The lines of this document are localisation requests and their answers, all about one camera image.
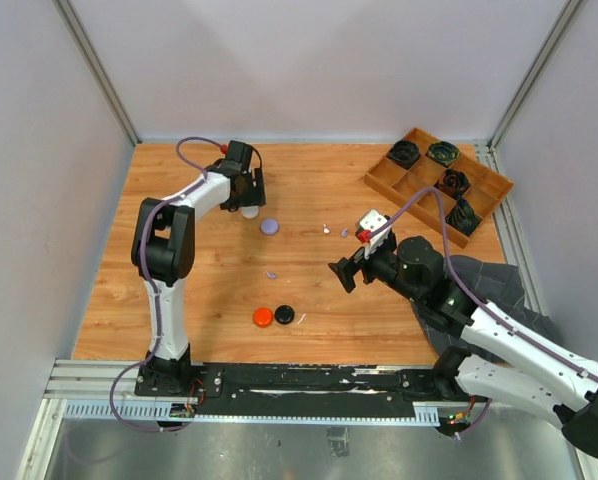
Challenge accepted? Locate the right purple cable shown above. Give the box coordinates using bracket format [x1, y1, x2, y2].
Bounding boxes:
[357, 187, 598, 396]

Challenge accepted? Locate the white earbud case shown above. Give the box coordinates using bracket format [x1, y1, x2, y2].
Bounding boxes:
[241, 206, 259, 219]

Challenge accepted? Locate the grey cable duct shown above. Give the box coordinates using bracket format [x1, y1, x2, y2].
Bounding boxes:
[61, 399, 441, 427]

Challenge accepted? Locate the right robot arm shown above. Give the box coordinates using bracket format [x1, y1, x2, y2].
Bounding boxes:
[329, 235, 598, 459]

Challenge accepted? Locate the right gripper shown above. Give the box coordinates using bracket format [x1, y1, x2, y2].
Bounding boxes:
[329, 236, 424, 305]

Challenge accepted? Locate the grey checked cloth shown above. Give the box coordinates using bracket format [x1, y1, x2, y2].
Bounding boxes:
[412, 255, 563, 364]

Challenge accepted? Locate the orange earbud case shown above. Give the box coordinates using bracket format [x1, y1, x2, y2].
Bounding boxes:
[252, 307, 274, 328]

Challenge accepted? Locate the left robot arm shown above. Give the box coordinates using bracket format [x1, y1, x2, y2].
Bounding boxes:
[131, 137, 266, 397]

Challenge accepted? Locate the dark rolled cloth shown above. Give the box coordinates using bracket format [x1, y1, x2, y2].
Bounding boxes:
[426, 141, 460, 168]
[435, 169, 471, 199]
[387, 140, 421, 170]
[445, 197, 482, 237]

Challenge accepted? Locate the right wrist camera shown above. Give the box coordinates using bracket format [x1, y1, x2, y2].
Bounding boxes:
[356, 209, 390, 246]

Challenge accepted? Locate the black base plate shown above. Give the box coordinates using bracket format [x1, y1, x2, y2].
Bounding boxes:
[134, 363, 470, 416]

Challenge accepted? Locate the black earbud case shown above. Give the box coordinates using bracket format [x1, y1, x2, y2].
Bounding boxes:
[274, 305, 295, 325]

